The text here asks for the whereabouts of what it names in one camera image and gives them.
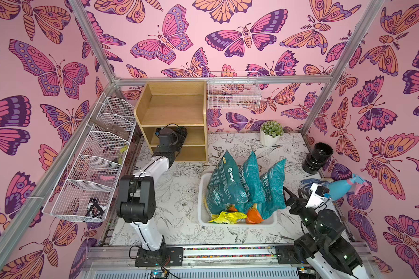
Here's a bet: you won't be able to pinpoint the potted green succulent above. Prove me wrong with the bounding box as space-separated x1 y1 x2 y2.
260 120 284 147

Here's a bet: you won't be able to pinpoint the white plastic basket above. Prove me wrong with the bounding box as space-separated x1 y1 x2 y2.
197 173 278 229

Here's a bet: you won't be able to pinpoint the black item in rack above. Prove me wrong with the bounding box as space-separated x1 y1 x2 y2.
85 201 106 218

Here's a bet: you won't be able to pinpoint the teal orange fertilizer bag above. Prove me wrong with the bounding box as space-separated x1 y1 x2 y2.
246 159 286 224
228 151 266 215

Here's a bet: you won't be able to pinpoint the small yellow packet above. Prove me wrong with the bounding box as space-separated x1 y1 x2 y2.
209 212 247 224

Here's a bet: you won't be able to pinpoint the blue gardening glove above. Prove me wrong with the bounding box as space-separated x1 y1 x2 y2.
300 179 330 189

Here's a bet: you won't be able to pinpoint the white wire basket rack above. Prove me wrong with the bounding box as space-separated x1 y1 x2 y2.
45 98 136 223

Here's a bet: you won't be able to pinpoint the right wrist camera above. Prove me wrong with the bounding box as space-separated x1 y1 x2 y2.
306 183 331 209

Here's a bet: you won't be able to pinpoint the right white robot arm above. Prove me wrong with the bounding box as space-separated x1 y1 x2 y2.
283 184 370 279

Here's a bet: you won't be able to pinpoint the dark green soil bag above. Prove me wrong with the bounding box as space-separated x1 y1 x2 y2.
205 151 249 215

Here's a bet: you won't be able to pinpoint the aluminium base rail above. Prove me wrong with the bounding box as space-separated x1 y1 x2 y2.
80 243 371 279

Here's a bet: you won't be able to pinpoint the teal spray bottle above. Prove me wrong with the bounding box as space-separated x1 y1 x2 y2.
328 174 365 201

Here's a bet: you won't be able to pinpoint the wooden three-tier shelf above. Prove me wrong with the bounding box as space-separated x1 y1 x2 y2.
134 81 208 162

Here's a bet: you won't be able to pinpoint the stacked black plant pots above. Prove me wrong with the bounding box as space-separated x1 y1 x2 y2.
301 143 334 174

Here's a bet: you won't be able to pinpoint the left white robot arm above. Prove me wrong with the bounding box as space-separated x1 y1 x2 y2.
116 124 187 251

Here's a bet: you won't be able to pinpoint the white wire wall basket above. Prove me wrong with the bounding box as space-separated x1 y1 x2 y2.
207 70 262 109

